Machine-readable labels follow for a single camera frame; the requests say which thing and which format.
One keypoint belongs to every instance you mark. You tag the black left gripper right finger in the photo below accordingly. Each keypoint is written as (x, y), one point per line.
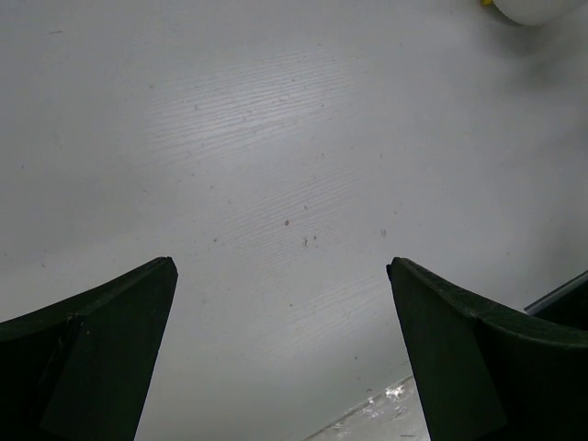
(485, 371)

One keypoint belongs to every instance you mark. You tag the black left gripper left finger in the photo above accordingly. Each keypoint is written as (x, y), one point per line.
(81, 368)

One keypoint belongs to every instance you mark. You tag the white round divided container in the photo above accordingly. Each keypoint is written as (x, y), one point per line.
(533, 12)

